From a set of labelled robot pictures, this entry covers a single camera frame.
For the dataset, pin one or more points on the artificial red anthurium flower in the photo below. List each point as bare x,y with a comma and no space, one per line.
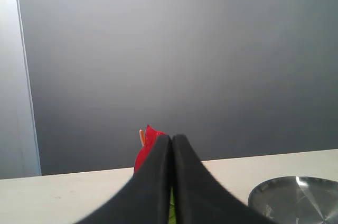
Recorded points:
148,139

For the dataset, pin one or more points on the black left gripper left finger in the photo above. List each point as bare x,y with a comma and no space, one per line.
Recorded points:
145,198

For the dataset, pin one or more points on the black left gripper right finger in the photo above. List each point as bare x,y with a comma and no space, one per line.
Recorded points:
199,197

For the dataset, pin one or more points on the round stainless steel plate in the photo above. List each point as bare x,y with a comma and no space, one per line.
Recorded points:
296,199

